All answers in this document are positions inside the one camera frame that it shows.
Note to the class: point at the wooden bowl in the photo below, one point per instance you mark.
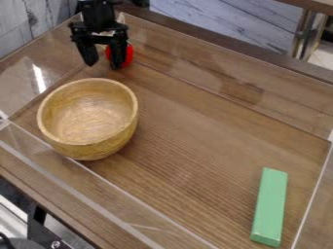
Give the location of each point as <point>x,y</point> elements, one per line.
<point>87,118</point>

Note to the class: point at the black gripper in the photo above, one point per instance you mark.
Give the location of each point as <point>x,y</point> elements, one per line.
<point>87,35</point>

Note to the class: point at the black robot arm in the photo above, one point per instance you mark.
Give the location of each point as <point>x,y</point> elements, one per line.
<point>98,12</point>

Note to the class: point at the green rectangular block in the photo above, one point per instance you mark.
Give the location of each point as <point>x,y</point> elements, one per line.
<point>266,231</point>

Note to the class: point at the clear acrylic corner bracket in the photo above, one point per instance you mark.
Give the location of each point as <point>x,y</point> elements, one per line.
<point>119,20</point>

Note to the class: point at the clear acrylic tray wall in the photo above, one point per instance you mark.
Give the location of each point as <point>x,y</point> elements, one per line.
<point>120,204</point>

